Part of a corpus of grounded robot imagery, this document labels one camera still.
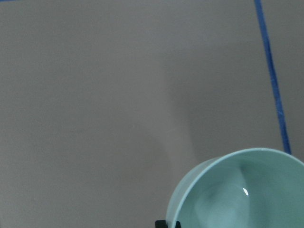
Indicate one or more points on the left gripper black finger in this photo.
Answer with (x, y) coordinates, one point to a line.
(161, 224)

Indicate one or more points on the green ceramic bowl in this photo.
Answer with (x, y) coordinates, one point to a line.
(251, 188)

